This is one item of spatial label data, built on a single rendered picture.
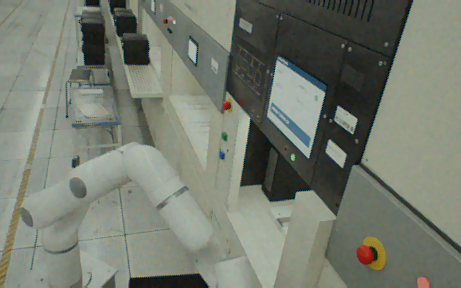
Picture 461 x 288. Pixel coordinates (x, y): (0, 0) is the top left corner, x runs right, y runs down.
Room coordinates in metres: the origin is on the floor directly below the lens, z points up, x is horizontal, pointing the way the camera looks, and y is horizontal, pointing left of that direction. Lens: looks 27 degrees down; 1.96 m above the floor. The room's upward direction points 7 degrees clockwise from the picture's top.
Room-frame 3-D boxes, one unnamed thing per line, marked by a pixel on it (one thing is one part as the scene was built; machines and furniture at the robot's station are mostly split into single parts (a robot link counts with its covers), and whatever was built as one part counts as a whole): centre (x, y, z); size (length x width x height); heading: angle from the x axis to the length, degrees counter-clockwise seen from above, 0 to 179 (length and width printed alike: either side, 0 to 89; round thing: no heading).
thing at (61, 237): (1.01, 0.53, 1.07); 0.19 x 0.12 x 0.24; 149
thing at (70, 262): (0.98, 0.55, 0.85); 0.19 x 0.19 x 0.18
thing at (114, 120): (3.33, 1.33, 0.24); 0.97 x 0.52 x 0.48; 24
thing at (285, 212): (1.34, -0.37, 0.89); 0.22 x 0.21 x 0.04; 112
